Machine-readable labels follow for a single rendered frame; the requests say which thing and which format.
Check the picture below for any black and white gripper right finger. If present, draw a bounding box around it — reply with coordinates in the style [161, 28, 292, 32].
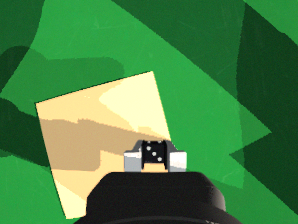
[163, 140, 186, 172]

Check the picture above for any cream square mat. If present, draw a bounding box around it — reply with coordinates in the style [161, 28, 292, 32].
[36, 71, 171, 219]

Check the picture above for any black die with white pips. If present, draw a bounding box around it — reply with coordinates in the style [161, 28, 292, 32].
[144, 141, 164, 164]

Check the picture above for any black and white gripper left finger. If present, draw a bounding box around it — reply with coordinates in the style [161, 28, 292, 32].
[124, 140, 145, 172]

